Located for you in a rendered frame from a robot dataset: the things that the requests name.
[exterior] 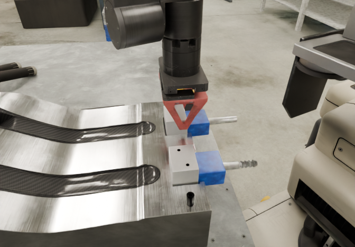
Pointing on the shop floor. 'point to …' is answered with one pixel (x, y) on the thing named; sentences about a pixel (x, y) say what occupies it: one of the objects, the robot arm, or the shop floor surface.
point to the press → (55, 3)
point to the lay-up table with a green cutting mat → (311, 6)
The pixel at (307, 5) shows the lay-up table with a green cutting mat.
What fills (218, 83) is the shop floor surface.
